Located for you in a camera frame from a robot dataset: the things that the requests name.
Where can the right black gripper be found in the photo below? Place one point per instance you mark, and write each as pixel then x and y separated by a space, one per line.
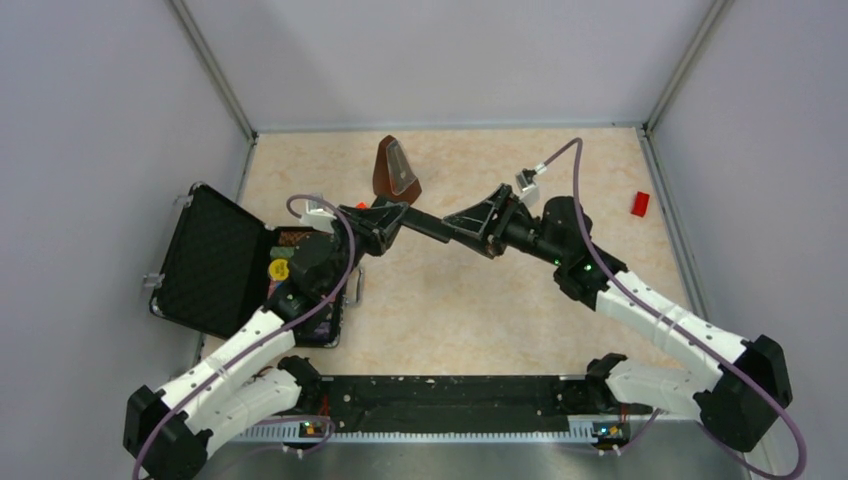
pixel 481 221

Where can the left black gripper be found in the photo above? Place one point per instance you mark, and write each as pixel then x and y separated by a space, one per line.
pixel 386 221

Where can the black remote control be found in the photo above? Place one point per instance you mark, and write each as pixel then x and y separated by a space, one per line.
pixel 419 221

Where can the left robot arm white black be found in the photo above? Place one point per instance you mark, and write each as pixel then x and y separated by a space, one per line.
pixel 173 431

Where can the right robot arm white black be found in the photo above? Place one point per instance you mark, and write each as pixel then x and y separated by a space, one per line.
pixel 732 385

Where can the brown wooden metronome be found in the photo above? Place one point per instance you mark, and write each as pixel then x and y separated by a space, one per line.
pixel 393 176

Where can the yellow poker chip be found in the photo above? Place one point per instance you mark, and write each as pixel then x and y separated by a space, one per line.
pixel 278 270

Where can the red block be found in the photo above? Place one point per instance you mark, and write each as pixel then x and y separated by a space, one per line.
pixel 640 204

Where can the black poker chip case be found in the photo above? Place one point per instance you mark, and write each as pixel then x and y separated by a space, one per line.
pixel 214 276

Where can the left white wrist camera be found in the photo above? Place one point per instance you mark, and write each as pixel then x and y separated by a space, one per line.
pixel 317 215

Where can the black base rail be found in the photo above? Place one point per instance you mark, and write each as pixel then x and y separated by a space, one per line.
pixel 500 404

